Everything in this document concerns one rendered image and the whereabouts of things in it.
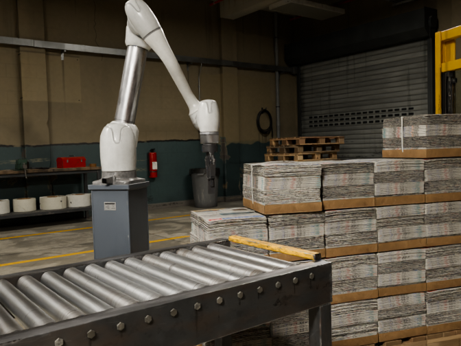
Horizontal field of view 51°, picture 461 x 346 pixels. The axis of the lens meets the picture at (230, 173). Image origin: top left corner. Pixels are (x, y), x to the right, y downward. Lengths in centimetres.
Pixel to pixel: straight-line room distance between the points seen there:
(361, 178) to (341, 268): 45
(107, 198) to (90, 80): 688
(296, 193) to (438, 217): 83
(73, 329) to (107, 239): 120
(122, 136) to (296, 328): 121
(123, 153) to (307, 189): 86
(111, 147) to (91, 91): 681
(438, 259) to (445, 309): 27
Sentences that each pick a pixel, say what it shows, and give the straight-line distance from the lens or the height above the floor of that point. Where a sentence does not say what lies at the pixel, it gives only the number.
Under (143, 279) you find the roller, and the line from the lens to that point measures 138.
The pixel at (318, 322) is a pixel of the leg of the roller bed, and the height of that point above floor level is 63.
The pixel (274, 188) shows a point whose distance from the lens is 226.
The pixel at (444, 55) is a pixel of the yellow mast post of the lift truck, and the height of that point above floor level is 171.
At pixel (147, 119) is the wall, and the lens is 940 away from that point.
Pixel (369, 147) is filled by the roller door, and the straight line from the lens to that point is 1028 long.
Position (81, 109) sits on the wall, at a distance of 889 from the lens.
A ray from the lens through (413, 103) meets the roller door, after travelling 973.
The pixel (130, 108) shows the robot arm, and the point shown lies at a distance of 243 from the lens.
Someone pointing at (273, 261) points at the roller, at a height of 80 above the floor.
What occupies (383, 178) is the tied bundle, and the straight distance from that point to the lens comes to 254.
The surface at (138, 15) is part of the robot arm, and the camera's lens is 234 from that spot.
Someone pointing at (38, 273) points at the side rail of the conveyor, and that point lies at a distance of 155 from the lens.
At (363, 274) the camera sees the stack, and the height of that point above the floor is 50.
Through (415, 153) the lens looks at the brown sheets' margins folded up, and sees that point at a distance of 274.
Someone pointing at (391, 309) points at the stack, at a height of 31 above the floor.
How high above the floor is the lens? 115
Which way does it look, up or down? 3 degrees down
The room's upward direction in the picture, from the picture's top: 2 degrees counter-clockwise
